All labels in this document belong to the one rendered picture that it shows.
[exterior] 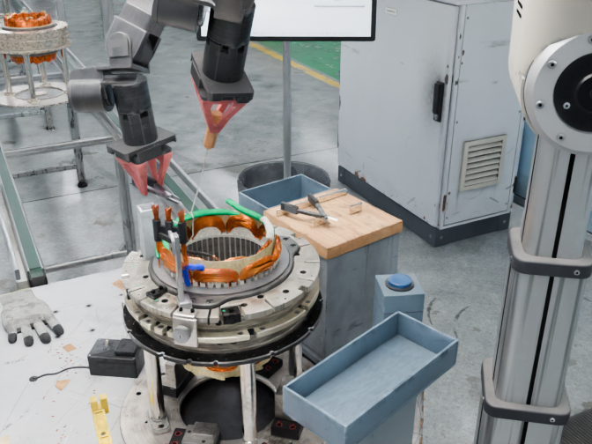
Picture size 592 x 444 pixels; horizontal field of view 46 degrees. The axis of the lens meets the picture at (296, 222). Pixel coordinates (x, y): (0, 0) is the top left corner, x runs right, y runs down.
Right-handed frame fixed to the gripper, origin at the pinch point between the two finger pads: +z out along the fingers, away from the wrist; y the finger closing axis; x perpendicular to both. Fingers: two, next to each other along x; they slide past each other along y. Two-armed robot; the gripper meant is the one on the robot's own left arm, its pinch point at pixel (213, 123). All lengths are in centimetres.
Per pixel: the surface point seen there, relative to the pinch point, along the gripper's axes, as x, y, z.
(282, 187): 27, -24, 37
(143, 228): -9.2, 1.0, 19.7
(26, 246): -25, -60, 87
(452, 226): 176, -114, 161
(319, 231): 24.4, -1.0, 26.9
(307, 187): 33, -24, 37
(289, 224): 20.4, -5.4, 29.0
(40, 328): -25, -17, 66
